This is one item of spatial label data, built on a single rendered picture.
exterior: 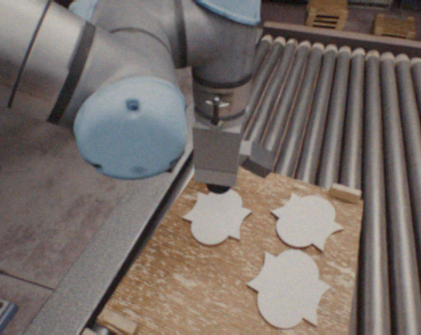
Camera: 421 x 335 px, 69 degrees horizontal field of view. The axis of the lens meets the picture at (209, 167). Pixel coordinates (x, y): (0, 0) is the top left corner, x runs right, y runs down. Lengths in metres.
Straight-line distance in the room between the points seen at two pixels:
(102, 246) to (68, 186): 1.48
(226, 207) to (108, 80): 0.43
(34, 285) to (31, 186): 0.68
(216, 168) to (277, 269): 0.21
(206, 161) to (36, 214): 1.66
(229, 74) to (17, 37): 0.22
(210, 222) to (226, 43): 0.35
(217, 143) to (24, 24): 0.27
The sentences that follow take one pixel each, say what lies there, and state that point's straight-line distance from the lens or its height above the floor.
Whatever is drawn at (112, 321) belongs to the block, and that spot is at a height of 0.96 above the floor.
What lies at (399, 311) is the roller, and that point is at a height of 0.91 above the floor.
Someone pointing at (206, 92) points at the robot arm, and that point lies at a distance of 0.37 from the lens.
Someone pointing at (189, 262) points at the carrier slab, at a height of 0.94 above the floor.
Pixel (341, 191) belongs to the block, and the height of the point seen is 0.96.
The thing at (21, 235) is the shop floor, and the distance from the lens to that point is 1.96.
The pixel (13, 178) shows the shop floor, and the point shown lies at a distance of 2.30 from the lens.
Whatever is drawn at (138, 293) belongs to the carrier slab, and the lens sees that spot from 0.54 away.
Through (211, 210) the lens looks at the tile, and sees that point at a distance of 0.60.
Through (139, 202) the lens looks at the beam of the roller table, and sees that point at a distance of 0.67.
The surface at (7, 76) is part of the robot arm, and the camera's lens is 0.21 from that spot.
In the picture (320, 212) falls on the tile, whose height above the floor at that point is 0.95.
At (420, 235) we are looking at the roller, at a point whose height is 0.91.
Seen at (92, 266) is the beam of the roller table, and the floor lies 0.91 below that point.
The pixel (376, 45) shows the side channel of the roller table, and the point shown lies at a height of 0.93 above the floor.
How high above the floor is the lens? 1.43
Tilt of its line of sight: 45 degrees down
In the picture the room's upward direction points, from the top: straight up
